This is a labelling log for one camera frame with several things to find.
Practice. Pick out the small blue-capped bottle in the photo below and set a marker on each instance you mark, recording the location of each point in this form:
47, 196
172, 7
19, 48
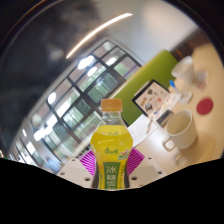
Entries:
174, 88

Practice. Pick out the white bowl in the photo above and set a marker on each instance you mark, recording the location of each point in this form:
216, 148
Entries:
183, 68

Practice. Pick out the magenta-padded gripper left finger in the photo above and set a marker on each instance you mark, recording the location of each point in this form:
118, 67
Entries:
75, 171

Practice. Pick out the flat round red coaster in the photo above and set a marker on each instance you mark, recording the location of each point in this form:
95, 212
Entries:
204, 106

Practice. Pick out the white ceramic mug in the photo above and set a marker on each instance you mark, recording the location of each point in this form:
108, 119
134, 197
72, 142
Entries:
181, 128

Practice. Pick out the green upholstered bench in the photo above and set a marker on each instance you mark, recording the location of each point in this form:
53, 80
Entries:
150, 71

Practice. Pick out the long curved light strip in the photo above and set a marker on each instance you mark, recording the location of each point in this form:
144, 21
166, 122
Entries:
96, 31

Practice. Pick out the yellow drink bottle orange cap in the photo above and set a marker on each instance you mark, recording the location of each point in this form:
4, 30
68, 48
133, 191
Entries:
111, 150

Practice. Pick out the black pendant lamps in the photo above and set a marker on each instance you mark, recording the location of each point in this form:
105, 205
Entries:
86, 62

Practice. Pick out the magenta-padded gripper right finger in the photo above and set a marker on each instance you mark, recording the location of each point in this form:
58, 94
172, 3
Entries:
146, 170

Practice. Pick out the black tablet with sticker picture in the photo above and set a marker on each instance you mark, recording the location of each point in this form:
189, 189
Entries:
150, 96

